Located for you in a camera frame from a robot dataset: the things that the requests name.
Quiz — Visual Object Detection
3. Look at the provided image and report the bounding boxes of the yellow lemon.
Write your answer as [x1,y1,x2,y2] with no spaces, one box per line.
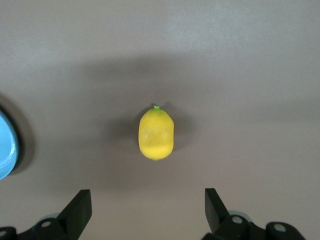
[138,104,175,162]

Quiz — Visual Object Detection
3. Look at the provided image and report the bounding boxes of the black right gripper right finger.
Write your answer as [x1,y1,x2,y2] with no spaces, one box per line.
[201,187,307,240]

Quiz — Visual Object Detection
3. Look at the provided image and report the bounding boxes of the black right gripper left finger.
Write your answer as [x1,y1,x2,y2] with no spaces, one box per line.
[0,189,93,240]

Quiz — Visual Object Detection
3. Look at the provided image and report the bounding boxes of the blue plate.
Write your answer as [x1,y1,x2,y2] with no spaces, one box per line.
[0,108,20,180]

